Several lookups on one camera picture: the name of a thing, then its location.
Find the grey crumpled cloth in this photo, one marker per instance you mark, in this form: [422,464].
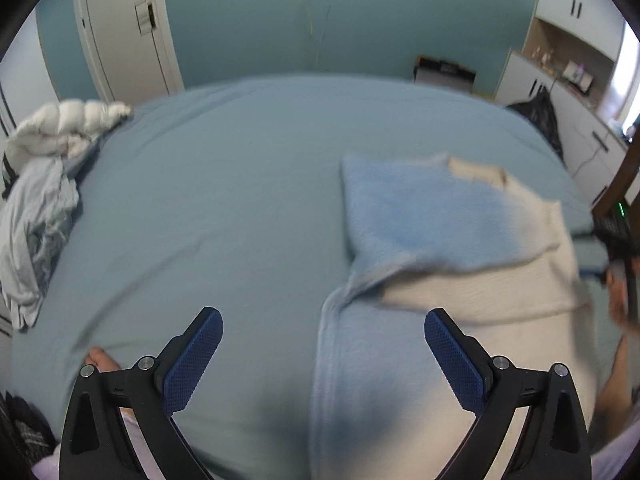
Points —
[36,221]

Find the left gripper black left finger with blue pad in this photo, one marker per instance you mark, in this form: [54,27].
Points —
[96,443]

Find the blue and cream knit sweater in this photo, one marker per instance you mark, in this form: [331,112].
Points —
[437,233]

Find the person's hand at right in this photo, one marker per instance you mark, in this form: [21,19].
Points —
[617,297]

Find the white puffy duvet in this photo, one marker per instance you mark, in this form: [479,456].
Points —
[64,129]

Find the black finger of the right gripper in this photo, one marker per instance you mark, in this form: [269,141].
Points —
[615,233]

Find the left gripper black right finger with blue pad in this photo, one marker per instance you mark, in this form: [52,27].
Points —
[553,442]

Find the black garbage bag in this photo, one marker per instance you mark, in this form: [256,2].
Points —
[540,112]

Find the teal bed sheet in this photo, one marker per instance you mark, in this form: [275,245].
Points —
[231,196]

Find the black box by wall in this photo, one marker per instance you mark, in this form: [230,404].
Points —
[442,73]

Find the white door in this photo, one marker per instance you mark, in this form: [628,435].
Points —
[129,49]

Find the brown wooden chair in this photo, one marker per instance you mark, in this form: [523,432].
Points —
[624,187]

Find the white cabinet unit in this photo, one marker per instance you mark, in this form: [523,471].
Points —
[571,51]

